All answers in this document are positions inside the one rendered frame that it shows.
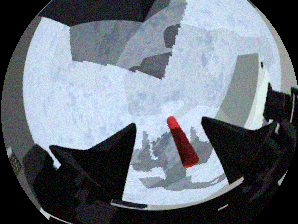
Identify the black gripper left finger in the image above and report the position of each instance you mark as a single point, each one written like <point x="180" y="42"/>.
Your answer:
<point x="106" y="164"/>

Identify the red peg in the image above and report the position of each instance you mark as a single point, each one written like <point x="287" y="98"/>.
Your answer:
<point x="184" y="148"/>

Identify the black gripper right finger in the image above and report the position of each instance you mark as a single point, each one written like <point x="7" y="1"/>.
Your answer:
<point x="235" y="146"/>

